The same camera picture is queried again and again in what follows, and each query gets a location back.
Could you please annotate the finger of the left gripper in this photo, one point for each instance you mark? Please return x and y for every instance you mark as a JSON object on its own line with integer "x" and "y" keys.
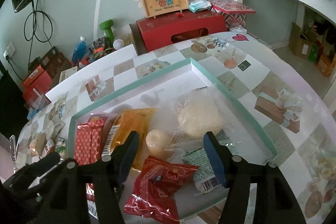
{"x": 23, "y": 178}

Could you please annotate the small round white mochi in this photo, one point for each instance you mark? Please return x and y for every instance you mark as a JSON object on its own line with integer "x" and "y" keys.
{"x": 157, "y": 142}

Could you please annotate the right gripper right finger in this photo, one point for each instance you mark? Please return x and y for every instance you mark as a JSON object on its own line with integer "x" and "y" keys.
{"x": 275, "y": 201}

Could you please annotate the yellow cake packet with barcode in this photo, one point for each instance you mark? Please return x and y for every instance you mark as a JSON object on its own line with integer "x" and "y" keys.
{"x": 137, "y": 120}

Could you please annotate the pink patterned gift box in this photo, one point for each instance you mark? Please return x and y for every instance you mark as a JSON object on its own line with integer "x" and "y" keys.
{"x": 234, "y": 13}

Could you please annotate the blue tissue pack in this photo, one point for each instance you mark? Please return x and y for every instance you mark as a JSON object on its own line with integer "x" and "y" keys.
{"x": 199, "y": 5}

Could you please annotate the red candy-wrap snack bag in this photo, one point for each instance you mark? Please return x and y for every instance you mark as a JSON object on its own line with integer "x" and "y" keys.
{"x": 154, "y": 189}

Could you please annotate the green-striped cookie packet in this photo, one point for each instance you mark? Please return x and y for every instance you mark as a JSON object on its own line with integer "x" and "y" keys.
{"x": 61, "y": 147}

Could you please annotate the red box stack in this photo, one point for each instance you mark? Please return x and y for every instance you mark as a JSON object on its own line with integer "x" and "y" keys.
{"x": 51, "y": 62}

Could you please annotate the large bagged white bun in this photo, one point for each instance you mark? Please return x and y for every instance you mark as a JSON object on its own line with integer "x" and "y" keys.
{"x": 199, "y": 111}

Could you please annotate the blue water bottle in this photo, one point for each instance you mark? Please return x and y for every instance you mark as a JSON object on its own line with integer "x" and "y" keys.
{"x": 79, "y": 51}

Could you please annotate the white teal-rimmed tray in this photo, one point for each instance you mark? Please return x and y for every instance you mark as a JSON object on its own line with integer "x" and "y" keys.
{"x": 168, "y": 90}

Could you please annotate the green dumbbell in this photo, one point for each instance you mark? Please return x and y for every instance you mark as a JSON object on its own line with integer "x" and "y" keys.
{"x": 106, "y": 26}

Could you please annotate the toy clutter pile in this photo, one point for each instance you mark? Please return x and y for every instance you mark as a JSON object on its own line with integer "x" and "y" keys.
{"x": 100, "y": 48}

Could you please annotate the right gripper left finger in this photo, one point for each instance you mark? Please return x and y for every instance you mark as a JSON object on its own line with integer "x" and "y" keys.
{"x": 68, "y": 197}

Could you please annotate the red patterned packet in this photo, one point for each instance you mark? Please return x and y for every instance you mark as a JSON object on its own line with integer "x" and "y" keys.
{"x": 89, "y": 143}

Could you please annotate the orange box on top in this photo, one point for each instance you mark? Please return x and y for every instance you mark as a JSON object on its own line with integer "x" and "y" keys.
{"x": 32, "y": 76}

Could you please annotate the clear acrylic box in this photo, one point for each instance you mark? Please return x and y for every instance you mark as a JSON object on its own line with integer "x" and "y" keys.
{"x": 37, "y": 103}

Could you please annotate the large red gift box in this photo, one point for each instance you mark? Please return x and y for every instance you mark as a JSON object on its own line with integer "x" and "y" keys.
{"x": 165, "y": 30}

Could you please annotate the mint green snack packet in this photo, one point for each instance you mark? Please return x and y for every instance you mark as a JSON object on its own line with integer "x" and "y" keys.
{"x": 204, "y": 178}

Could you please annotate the beige orange bread packet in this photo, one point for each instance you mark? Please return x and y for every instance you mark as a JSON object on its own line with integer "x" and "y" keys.
{"x": 41, "y": 146}

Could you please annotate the wall power socket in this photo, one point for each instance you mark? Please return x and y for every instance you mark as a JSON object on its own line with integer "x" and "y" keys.
{"x": 9, "y": 52}

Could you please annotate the pink swiss roll packet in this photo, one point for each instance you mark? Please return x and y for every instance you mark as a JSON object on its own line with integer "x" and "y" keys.
{"x": 107, "y": 118}

